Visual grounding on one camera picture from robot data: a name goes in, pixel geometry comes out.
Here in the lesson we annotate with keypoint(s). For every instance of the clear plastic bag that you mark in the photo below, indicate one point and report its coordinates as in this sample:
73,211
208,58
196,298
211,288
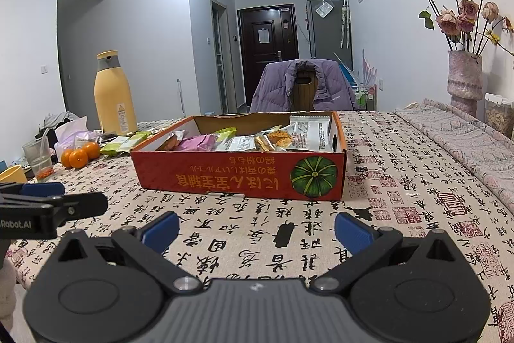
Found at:
324,7

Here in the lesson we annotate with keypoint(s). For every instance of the brown pastry packet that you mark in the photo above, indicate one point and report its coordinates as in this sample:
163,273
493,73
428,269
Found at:
170,143

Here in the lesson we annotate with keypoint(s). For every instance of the pink striped object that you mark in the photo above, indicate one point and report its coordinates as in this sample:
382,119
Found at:
370,67

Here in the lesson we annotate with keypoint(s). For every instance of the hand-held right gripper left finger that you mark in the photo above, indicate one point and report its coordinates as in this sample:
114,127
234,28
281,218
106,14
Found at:
162,230

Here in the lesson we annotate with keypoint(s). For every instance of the orange cracker snack packet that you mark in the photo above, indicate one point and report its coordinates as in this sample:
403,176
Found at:
263,143

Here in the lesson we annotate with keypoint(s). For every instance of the purple puffer jacket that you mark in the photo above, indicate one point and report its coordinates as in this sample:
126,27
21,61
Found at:
277,90

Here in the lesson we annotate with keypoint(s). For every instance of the pink snack packet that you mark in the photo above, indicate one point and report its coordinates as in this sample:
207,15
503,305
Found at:
196,143

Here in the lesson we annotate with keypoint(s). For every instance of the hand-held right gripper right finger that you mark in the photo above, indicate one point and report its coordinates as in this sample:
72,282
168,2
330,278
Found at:
351,232

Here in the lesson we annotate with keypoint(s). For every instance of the white mop pole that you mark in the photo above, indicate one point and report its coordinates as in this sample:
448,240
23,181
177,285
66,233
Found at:
180,98

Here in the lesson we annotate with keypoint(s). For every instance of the pink ceramic vase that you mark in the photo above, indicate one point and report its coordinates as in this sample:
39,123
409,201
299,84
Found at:
465,82

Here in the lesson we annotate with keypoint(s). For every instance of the pumpkin print cardboard box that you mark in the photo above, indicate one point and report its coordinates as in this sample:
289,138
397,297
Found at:
241,176

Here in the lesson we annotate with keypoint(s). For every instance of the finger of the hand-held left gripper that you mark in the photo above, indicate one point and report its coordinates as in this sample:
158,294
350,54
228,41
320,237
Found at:
42,189
80,204

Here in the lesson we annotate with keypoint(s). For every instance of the grey white snack packet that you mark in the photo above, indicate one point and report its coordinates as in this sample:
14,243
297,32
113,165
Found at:
237,143

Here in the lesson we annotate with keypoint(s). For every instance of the dark entrance door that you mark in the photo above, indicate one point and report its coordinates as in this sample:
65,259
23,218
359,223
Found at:
267,53

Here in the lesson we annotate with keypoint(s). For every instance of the grey interior door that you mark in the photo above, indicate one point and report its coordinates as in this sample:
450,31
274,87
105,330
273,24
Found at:
220,57

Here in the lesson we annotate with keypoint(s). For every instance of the clear pastry packet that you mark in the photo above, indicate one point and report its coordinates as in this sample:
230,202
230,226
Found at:
279,139

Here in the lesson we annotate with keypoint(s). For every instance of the yellow bowl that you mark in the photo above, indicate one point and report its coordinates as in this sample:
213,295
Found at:
12,175

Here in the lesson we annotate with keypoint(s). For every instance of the person's left forearm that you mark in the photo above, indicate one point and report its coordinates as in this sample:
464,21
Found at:
7,286

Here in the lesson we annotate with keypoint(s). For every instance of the yellow thermos bottle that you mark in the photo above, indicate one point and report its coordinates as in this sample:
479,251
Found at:
115,102

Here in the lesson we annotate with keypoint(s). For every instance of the dark clothes pile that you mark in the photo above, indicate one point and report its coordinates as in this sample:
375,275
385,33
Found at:
56,120

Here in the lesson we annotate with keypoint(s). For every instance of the clear plastic cup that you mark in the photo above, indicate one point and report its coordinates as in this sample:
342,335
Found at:
38,162

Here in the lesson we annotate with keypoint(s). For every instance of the white plastic bag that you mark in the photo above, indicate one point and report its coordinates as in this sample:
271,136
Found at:
72,125

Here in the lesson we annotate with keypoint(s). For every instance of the wooden chair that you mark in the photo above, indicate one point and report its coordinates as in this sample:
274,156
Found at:
304,94

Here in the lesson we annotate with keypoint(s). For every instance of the white wall outlet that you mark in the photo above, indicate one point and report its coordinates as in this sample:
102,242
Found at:
382,85

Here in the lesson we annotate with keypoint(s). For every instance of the folded white umbrella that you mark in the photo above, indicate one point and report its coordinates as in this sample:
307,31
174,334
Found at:
345,21

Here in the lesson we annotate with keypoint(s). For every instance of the dried pink roses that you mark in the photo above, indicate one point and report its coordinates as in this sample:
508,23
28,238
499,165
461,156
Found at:
461,15

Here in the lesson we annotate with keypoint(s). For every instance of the grey refrigerator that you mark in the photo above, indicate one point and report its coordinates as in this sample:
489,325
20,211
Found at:
327,33

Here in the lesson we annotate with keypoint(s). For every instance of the small bottle rack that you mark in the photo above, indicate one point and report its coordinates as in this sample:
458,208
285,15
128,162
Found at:
365,98

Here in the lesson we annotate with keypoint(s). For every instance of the grey pink patterned cloth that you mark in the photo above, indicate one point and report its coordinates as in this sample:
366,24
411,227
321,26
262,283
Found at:
470,150

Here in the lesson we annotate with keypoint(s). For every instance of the white pastry snack packet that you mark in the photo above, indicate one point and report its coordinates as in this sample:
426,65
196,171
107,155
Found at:
309,134

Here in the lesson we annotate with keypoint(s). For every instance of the clear food jar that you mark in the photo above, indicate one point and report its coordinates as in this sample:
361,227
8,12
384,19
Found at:
500,118

